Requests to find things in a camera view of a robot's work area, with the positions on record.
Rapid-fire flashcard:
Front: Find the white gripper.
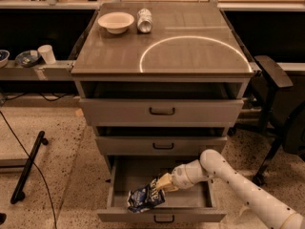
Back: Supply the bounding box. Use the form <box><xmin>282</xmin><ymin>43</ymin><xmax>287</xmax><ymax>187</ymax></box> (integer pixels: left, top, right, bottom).
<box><xmin>156</xmin><ymin>160</ymin><xmax>207</xmax><ymax>193</ymax></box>

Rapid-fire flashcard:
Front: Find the blue chip bag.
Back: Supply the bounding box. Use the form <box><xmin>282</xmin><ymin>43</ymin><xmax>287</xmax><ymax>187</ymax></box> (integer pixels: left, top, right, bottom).
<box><xmin>127</xmin><ymin>178</ymin><xmax>165</xmax><ymax>213</ymax></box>

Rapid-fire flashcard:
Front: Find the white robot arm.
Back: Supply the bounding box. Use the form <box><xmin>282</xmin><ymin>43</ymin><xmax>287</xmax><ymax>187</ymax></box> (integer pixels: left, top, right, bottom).
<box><xmin>156</xmin><ymin>149</ymin><xmax>305</xmax><ymax>229</ymax></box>

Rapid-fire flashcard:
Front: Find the bottom drawer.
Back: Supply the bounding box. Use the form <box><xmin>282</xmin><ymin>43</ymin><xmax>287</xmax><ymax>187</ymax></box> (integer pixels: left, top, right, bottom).
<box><xmin>97</xmin><ymin>156</ymin><xmax>225</xmax><ymax>224</ymax></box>

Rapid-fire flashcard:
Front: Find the drawer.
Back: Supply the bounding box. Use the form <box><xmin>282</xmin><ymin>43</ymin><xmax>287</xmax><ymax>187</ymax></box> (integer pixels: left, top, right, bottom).
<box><xmin>80</xmin><ymin>82</ymin><xmax>243</xmax><ymax>127</ymax></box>
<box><xmin>96</xmin><ymin>127</ymin><xmax>227</xmax><ymax>156</ymax></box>
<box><xmin>97</xmin><ymin>156</ymin><xmax>225</xmax><ymax>224</ymax></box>

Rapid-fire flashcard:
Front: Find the middle drawer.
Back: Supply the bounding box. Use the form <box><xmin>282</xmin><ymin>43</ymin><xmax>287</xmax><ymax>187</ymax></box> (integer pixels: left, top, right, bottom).
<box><xmin>96</xmin><ymin>127</ymin><xmax>227</xmax><ymax>156</ymax></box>

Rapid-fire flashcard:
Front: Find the grey drawer cabinet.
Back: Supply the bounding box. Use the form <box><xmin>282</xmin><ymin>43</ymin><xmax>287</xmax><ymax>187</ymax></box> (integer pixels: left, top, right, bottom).
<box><xmin>71</xmin><ymin>2</ymin><xmax>253</xmax><ymax>167</ymax></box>

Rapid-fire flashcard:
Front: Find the top drawer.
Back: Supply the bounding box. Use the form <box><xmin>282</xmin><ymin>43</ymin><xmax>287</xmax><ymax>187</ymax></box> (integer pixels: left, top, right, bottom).
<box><xmin>80</xmin><ymin>82</ymin><xmax>243</xmax><ymax>127</ymax></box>

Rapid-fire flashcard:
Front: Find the black office chair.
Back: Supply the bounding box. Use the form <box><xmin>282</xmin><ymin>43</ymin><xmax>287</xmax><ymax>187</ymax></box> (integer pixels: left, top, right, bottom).
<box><xmin>234</xmin><ymin>54</ymin><xmax>305</xmax><ymax>188</ymax></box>

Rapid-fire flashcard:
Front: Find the grey side shelf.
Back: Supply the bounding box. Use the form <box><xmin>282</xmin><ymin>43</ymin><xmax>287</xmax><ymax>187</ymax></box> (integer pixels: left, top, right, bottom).
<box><xmin>0</xmin><ymin>60</ymin><xmax>73</xmax><ymax>81</ymax></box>

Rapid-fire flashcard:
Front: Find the white bowl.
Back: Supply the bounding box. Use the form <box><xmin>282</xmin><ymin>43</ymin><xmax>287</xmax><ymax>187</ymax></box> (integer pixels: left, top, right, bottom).
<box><xmin>97</xmin><ymin>12</ymin><xmax>134</xmax><ymax>34</ymax></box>

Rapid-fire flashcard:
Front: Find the white soda can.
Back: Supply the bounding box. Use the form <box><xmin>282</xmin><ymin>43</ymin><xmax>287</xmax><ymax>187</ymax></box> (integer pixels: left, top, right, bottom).
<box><xmin>137</xmin><ymin>9</ymin><xmax>153</xmax><ymax>33</ymax></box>

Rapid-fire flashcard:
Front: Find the white paper cup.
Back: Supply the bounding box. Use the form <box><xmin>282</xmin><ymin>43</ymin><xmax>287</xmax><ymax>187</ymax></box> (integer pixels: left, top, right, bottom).
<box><xmin>38</xmin><ymin>45</ymin><xmax>56</xmax><ymax>64</ymax></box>

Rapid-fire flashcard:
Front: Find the blue patterned bowl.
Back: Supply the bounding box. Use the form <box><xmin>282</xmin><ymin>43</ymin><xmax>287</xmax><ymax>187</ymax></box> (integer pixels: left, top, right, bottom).
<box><xmin>15</xmin><ymin>50</ymin><xmax>41</xmax><ymax>68</ymax></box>

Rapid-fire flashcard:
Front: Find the blue bowl at edge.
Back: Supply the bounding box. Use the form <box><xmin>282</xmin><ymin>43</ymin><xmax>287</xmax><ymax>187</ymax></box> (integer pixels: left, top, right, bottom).
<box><xmin>0</xmin><ymin>50</ymin><xmax>10</xmax><ymax>68</ymax></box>

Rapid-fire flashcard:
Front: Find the black floor cable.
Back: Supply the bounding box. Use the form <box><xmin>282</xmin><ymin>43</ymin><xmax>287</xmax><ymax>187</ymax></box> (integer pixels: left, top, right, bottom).
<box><xmin>0</xmin><ymin>110</ymin><xmax>58</xmax><ymax>229</ymax></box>

